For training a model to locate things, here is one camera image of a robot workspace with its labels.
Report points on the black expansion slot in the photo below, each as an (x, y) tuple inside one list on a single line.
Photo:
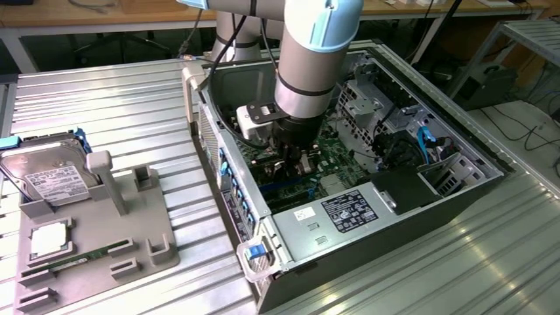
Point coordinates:
[(288, 201)]

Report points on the black plastic cover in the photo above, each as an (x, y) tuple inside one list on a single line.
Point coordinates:
[(407, 190)]

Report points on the silver disk bay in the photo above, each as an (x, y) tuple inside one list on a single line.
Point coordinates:
[(451, 178)]

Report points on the blue slot clip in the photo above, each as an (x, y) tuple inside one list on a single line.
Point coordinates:
[(224, 170), (222, 155), (234, 186), (242, 202)]

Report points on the green motherboard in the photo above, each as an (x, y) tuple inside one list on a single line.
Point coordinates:
[(336, 154)]

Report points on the open black PC case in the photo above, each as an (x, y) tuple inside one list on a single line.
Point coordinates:
[(350, 282)]

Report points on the grey plastic parts rack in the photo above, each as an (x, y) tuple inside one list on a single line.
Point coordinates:
[(87, 236)]

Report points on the black computer box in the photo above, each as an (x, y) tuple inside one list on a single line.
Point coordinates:
[(490, 88)]

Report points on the silver chipset heatsink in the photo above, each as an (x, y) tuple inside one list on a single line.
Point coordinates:
[(335, 183)]

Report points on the blue hard disk carrier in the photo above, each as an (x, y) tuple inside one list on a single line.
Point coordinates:
[(83, 141)]

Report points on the CPU with silver lid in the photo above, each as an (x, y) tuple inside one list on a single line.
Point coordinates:
[(50, 239)]

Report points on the white round table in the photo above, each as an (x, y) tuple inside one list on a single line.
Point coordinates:
[(503, 131)]

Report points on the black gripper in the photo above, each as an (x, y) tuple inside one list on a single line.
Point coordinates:
[(298, 131)]

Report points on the silver hard disk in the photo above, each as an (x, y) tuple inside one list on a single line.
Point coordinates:
[(48, 177)]

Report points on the wooden desk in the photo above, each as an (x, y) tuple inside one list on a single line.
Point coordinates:
[(44, 16)]

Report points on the blue expansion slot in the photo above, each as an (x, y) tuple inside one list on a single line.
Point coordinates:
[(278, 187)]

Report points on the slatted metal side table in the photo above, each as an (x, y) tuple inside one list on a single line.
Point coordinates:
[(538, 36)]

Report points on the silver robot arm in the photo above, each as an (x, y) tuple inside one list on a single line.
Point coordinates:
[(306, 65)]

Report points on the black office chair base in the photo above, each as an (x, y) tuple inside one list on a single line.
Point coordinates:
[(127, 41)]

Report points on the silver power supply unit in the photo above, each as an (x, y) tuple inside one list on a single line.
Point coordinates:
[(302, 236)]

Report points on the blue case latch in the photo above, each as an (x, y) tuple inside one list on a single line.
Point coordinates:
[(255, 253)]

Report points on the silver drive cage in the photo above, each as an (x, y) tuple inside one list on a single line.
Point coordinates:
[(363, 108)]

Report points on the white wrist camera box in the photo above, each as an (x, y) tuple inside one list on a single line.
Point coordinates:
[(254, 128)]

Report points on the green RAM stick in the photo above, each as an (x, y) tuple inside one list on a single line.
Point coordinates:
[(87, 257)]

